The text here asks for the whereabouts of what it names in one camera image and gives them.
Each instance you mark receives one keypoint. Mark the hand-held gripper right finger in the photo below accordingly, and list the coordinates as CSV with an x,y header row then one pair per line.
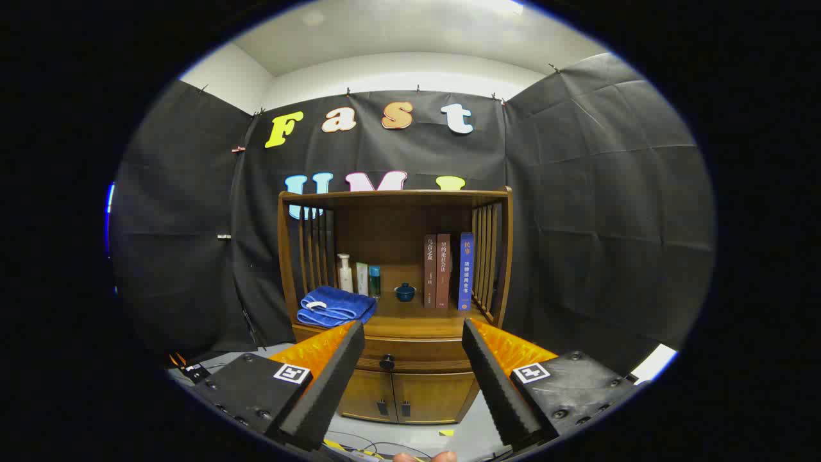
x,y
494,385

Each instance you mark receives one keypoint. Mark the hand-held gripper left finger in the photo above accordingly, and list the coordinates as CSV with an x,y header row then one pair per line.
x,y
333,385

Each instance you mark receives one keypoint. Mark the brown wooden drawer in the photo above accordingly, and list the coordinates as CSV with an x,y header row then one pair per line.
x,y
417,353

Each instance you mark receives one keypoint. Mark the wooden cabinet door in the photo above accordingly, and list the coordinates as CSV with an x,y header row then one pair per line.
x,y
436,398
365,394

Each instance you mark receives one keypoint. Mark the wooden countertop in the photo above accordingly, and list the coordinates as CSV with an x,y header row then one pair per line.
x,y
410,317

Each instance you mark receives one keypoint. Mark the brown wooden cabinet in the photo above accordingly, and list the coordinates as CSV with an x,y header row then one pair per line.
x,y
391,237

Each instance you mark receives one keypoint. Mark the folded blue towel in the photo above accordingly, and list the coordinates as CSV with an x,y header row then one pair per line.
x,y
333,305

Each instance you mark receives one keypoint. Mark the white green tube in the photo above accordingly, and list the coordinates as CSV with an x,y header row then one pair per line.
x,y
362,279

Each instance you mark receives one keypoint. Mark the white pump bottle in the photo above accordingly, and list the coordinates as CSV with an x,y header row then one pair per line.
x,y
346,276

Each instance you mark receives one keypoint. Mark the teal capped clear bottle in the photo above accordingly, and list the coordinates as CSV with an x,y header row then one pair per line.
x,y
374,282

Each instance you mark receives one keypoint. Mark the dark blue lidded teacup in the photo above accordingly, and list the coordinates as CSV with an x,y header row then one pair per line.
x,y
405,293

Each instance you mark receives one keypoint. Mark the blue book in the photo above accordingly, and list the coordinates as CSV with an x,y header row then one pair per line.
x,y
466,269

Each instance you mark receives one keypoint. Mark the reddish brown book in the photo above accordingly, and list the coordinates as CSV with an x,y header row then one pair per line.
x,y
443,269

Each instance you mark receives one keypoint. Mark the dark brown book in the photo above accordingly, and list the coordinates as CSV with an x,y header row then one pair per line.
x,y
430,269

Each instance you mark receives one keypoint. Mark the black electronics box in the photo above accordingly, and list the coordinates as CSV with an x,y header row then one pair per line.
x,y
194,371

